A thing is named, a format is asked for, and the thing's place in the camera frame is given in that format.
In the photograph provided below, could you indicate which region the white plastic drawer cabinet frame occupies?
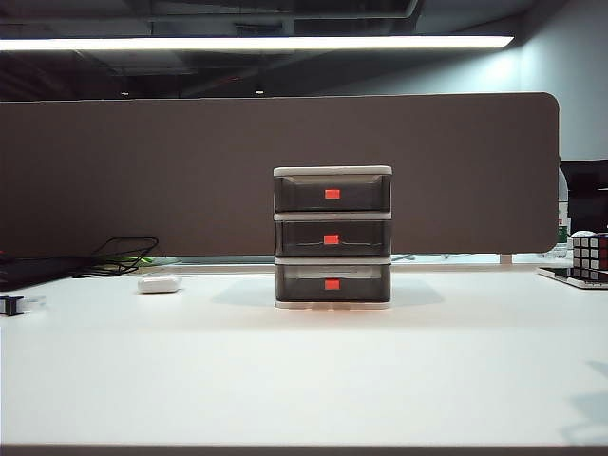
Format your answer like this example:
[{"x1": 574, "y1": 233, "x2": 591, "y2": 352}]
[{"x1": 273, "y1": 164, "x2": 394, "y2": 311}]

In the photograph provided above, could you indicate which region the white earphone case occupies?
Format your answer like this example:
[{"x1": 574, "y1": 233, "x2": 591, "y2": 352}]
[{"x1": 137, "y1": 275, "x2": 181, "y2": 295}]

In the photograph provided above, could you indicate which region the brown desk partition panel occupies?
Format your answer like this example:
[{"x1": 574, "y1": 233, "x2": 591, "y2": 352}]
[{"x1": 0, "y1": 91, "x2": 561, "y2": 257}]

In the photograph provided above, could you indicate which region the long ceiling light strip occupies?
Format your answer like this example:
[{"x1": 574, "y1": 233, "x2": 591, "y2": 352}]
[{"x1": 0, "y1": 35, "x2": 516, "y2": 52}]

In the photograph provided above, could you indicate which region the white-edged smartphone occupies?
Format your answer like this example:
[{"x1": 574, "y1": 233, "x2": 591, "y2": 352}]
[{"x1": 537, "y1": 265, "x2": 608, "y2": 290}]

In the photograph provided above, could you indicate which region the clear bottle with green label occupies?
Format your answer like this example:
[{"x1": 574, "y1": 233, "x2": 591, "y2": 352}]
[{"x1": 556, "y1": 165, "x2": 571, "y2": 248}]

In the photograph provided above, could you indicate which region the black rubik's cube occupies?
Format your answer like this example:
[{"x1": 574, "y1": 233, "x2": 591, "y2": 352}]
[{"x1": 572, "y1": 230, "x2": 608, "y2": 282}]

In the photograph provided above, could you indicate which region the black monitor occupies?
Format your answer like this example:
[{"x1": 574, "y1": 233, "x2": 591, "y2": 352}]
[{"x1": 559, "y1": 160, "x2": 608, "y2": 234}]

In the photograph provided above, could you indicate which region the small black clip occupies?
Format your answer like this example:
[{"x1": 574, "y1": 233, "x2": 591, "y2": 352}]
[{"x1": 0, "y1": 294, "x2": 25, "y2": 317}]

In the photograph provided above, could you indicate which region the black cable bundle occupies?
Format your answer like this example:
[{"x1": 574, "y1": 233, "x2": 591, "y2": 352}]
[{"x1": 70, "y1": 236, "x2": 161, "y2": 279}]

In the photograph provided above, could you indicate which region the green cable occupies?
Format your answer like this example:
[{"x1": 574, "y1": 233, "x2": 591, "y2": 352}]
[{"x1": 102, "y1": 255, "x2": 153, "y2": 270}]

